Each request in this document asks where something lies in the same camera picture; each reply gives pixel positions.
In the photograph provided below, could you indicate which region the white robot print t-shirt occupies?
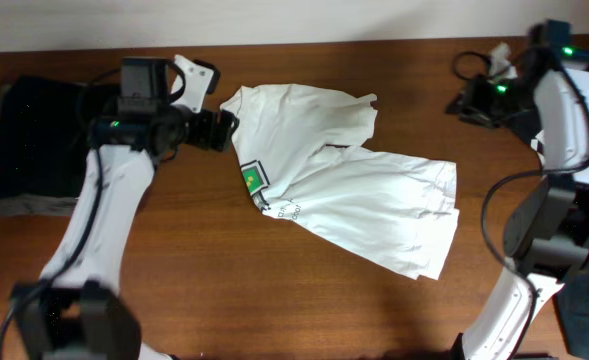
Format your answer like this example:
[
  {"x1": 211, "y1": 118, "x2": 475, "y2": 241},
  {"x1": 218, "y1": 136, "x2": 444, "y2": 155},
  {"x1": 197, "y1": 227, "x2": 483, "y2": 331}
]
[{"x1": 221, "y1": 84, "x2": 459, "y2": 279}]

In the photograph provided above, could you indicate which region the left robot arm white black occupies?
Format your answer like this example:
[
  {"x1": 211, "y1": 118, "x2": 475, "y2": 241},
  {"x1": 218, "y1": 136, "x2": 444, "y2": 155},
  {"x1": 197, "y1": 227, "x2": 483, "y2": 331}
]
[{"x1": 0, "y1": 55, "x2": 239, "y2": 360}]

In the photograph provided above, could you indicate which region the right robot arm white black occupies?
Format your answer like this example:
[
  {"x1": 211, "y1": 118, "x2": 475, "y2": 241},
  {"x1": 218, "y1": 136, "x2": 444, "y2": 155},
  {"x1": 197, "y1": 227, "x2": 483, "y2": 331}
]
[{"x1": 446, "y1": 20, "x2": 589, "y2": 360}]

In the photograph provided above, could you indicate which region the black t-shirt with white letters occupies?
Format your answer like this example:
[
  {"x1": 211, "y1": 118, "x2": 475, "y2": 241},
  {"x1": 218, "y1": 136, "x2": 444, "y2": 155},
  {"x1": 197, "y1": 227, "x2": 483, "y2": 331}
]
[{"x1": 533, "y1": 69, "x2": 589, "y2": 182}]

